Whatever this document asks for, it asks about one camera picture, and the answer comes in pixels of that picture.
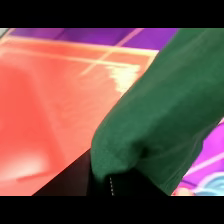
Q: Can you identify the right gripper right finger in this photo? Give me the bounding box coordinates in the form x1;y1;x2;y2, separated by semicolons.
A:
111;167;170;197

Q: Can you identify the green garment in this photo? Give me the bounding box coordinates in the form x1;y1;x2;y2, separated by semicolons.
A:
90;28;224;197

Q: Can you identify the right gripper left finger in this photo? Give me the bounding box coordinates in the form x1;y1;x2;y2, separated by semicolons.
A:
32;148;113;197

